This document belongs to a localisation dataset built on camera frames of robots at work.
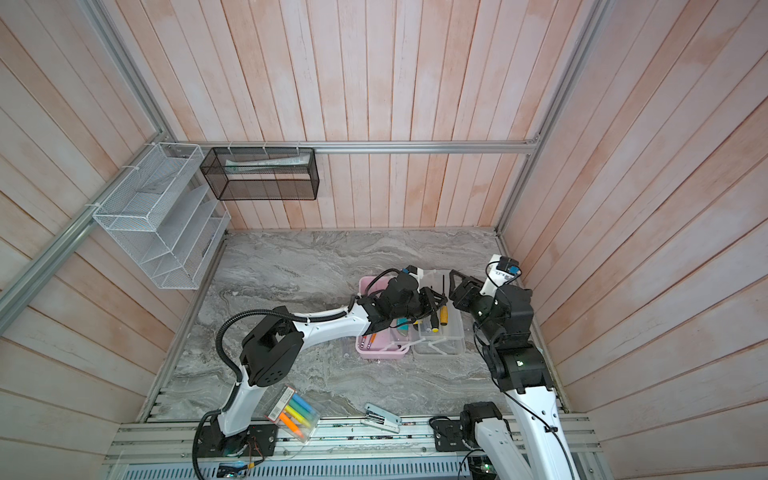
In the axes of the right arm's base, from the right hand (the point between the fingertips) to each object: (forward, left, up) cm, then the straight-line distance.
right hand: (458, 274), depth 69 cm
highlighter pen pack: (-25, +41, -29) cm, 56 cm away
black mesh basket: (+47, +62, -4) cm, 78 cm away
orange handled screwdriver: (-2, +1, -16) cm, 16 cm away
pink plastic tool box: (-8, +16, -22) cm, 28 cm away
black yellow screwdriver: (-3, +4, -18) cm, 19 cm away
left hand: (0, -1, -16) cm, 16 cm away
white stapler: (-26, +18, -29) cm, 43 cm away
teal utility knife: (-6, +12, -17) cm, 22 cm away
